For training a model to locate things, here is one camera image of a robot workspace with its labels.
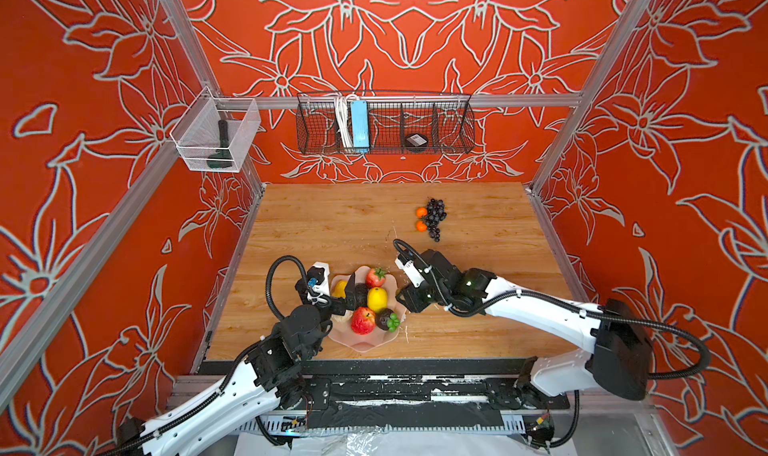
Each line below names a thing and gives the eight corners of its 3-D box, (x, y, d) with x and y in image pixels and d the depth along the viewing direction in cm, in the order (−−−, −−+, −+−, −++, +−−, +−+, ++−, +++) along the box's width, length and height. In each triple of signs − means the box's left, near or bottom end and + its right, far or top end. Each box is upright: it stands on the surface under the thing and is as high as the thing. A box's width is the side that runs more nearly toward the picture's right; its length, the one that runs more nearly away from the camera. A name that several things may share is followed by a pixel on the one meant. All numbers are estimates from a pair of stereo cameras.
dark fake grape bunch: (429, 241, 105) (430, 234, 101) (424, 205, 116) (425, 198, 112) (447, 241, 105) (450, 234, 101) (441, 205, 116) (443, 198, 112)
